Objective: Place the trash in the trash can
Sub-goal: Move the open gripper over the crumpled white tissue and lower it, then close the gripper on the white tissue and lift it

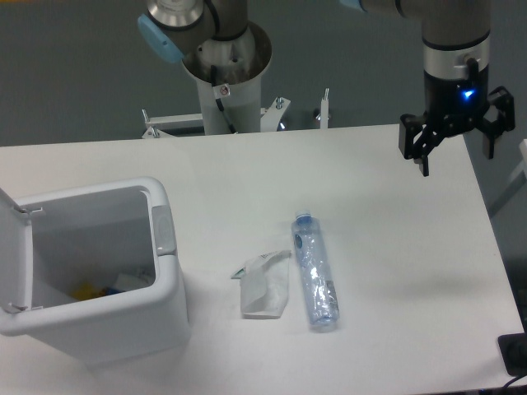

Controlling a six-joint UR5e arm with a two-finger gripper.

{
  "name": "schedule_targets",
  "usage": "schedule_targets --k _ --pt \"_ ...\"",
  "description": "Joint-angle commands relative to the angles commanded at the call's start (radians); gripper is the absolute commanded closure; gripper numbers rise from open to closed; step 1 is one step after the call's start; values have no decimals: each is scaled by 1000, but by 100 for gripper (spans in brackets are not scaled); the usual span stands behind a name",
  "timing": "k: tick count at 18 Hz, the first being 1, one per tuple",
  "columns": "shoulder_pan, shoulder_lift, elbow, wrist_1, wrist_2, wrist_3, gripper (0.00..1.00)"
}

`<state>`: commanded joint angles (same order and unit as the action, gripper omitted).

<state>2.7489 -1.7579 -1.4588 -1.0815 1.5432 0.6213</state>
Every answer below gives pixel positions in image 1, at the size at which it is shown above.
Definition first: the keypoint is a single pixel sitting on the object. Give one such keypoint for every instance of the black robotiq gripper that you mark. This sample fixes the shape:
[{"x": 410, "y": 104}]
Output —
[{"x": 420, "y": 134}]

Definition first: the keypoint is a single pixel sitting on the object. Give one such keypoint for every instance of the clear plastic water bottle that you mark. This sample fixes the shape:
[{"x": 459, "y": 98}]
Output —
[{"x": 320, "y": 297}]

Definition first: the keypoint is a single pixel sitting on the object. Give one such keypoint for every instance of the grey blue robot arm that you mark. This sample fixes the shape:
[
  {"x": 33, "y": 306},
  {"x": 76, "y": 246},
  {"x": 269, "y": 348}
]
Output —
[{"x": 455, "y": 35}]

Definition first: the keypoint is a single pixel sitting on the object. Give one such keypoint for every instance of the white trash in bin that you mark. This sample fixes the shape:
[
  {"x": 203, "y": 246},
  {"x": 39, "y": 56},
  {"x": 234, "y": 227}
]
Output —
[{"x": 139, "y": 279}]

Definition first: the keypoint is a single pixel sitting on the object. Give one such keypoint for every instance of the blue trash in bin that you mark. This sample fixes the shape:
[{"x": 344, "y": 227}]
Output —
[{"x": 109, "y": 291}]

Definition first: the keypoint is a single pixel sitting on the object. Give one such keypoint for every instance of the white plastic trash can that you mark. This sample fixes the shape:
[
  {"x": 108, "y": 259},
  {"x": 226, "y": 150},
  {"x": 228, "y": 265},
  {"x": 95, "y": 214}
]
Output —
[{"x": 53, "y": 242}]

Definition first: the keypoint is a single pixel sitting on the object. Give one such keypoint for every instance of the yellow trash in bin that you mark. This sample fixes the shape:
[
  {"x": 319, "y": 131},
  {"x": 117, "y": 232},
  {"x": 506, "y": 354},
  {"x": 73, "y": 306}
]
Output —
[{"x": 86, "y": 291}]

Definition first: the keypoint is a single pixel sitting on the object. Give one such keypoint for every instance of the black device at edge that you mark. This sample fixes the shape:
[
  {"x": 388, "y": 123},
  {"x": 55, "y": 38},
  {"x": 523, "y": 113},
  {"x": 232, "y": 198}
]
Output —
[{"x": 513, "y": 352}]

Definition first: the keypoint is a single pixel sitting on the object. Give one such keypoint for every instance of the white frame at right edge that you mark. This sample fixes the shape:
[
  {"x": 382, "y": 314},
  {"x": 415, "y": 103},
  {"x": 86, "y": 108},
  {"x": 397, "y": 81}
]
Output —
[{"x": 515, "y": 181}]

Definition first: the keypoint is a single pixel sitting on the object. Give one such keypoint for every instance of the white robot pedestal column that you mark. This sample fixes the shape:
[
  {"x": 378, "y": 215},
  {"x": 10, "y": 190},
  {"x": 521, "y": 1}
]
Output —
[{"x": 228, "y": 75}]

